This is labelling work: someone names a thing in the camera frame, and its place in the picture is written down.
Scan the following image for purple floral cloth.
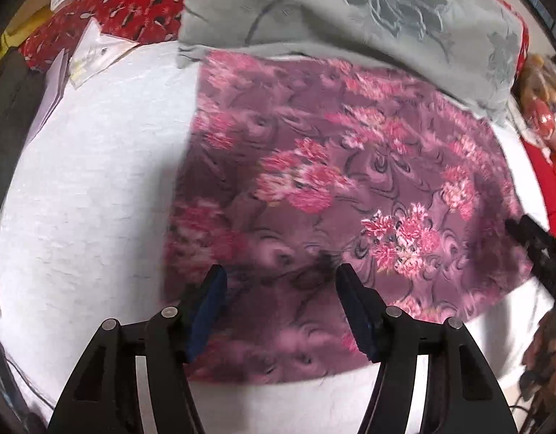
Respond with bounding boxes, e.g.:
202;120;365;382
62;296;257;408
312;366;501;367
164;51;530;384

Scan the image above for red blanket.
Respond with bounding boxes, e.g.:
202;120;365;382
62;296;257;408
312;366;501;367
521;140;556;237

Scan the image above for white quilted bedspread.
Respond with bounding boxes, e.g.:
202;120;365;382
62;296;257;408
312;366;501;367
0;41;552;433

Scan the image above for bagged stuffed toys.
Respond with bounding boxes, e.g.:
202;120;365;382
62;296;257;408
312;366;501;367
517;54;556;175

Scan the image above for grey floral pillow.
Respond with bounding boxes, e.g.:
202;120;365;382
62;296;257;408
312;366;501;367
178;0;528;120

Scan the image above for dark olive garment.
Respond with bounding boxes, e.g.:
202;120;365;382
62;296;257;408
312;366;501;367
0;49;45;210

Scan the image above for white paper sheet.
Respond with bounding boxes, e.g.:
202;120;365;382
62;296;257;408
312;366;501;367
25;49;69;146

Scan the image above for red patterned bedding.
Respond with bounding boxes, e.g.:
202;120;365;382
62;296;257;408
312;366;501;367
20;0;184;72

